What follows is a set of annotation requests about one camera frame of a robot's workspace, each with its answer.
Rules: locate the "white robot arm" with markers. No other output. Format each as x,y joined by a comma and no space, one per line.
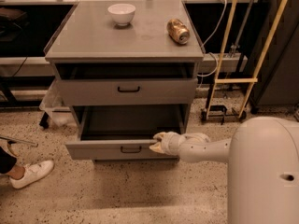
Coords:
263,167

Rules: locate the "golden soda can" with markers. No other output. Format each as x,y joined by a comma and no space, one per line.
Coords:
178,31

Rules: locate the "white ceramic bowl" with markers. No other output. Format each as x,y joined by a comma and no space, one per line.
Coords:
122,14

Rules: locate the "dark grey cabinet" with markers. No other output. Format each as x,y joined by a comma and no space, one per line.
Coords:
279,76

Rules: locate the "grey drawer cabinet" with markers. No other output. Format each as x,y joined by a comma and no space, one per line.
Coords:
90,36

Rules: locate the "white sneaker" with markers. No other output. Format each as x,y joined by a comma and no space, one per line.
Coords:
22,176

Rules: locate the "clear plastic bin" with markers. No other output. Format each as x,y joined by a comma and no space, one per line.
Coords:
53,105

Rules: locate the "metal rod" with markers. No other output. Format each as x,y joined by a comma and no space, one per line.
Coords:
11,141

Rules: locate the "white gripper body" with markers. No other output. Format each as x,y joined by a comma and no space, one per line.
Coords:
170,143

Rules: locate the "grey top drawer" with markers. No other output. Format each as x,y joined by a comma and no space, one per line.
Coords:
126,83

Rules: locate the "grey drawer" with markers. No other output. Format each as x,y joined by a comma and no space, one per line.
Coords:
126,83
124,132

